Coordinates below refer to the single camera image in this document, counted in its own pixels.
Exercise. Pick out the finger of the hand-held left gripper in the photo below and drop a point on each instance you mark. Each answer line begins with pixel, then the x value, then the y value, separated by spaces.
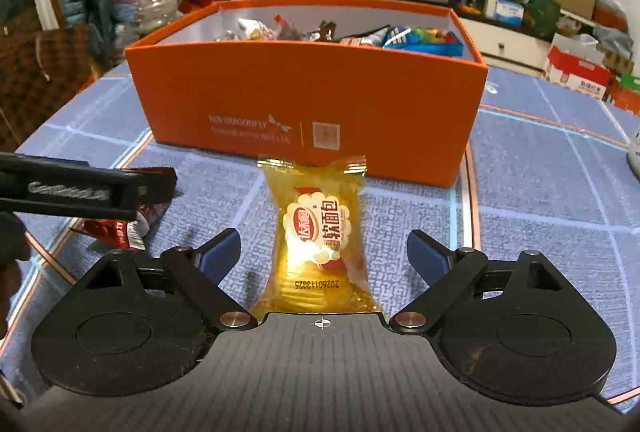
pixel 157 186

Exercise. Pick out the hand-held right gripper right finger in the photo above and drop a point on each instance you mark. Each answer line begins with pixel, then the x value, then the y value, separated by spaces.
pixel 426 253

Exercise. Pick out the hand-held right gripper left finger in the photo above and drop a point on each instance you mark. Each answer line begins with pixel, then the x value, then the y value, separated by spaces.
pixel 222 253

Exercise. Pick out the red cookie packet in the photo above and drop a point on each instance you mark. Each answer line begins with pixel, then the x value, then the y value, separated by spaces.
pixel 122 229

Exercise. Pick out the yellow cake packet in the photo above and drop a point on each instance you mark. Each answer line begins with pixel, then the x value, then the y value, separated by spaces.
pixel 315 232

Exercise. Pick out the orange cardboard box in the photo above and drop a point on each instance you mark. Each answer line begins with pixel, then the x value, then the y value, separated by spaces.
pixel 310 86

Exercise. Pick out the blue snack packet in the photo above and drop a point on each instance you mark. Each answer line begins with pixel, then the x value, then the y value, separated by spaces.
pixel 425 40

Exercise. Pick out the dark brown chocolate packet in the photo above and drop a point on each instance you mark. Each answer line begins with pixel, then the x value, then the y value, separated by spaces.
pixel 322 31

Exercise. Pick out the brown checked chair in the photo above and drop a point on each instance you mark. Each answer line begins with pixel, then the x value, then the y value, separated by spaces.
pixel 40 81

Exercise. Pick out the glass jar with dark contents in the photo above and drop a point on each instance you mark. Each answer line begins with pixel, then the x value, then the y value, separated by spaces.
pixel 159 14

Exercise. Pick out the white television stand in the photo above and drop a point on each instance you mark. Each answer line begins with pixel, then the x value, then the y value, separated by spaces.
pixel 500 36

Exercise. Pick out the white patterned cup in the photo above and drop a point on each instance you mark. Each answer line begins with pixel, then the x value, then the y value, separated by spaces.
pixel 635 151

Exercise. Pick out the red and white carton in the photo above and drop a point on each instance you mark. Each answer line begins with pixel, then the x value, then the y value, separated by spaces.
pixel 577 74

